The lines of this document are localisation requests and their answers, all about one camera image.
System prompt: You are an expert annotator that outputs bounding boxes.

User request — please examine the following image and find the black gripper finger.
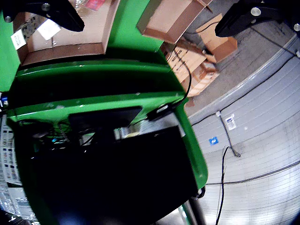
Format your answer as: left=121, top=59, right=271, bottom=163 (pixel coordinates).
left=215, top=0, right=300, bottom=38
left=0, top=0, right=85, bottom=33

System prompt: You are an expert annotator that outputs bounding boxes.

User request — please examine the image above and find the shallow cardboard tray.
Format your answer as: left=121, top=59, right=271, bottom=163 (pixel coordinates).
left=13, top=0, right=121, bottom=67

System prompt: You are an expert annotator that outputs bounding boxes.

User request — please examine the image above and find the cow print hand cream box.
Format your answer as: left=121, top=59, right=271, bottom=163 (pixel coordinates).
left=10, top=15, right=38, bottom=50

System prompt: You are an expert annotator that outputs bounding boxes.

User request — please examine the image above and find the taped brown cardboard box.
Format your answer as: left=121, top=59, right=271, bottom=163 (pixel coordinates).
left=180, top=61, right=220, bottom=98

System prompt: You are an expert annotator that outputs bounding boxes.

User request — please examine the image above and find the open brown cardboard box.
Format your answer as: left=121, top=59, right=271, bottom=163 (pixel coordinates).
left=136, top=0, right=214, bottom=45

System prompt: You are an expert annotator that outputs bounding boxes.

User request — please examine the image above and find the tall white carton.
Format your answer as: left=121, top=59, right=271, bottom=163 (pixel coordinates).
left=37, top=18, right=61, bottom=41

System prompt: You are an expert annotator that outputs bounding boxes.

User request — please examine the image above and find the dark red carton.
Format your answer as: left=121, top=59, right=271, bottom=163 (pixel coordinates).
left=85, top=0, right=105, bottom=11

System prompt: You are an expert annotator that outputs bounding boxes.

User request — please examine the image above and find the green metal shelf unit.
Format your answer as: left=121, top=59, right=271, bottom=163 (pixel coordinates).
left=0, top=46, right=209, bottom=225

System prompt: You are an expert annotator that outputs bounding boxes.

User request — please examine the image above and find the black power adapter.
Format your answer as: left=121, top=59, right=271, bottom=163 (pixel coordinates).
left=146, top=104, right=174, bottom=122

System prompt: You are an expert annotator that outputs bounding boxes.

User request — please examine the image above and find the printed paper sheet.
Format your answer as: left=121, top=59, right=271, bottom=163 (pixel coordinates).
left=0, top=114, right=23, bottom=187

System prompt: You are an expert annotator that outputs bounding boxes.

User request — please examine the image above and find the black monitor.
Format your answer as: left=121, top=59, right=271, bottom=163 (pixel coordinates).
left=28, top=106, right=200, bottom=225

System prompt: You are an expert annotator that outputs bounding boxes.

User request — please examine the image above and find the black cable over boxes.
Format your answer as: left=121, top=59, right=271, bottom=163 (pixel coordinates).
left=164, top=22, right=221, bottom=105

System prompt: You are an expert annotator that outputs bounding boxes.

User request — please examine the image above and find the white and blue wall label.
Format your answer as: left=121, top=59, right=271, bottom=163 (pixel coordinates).
left=225, top=113, right=237, bottom=131

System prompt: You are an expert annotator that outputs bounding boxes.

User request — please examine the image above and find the black wall cable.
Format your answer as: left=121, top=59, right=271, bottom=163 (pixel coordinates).
left=214, top=110, right=241, bottom=225

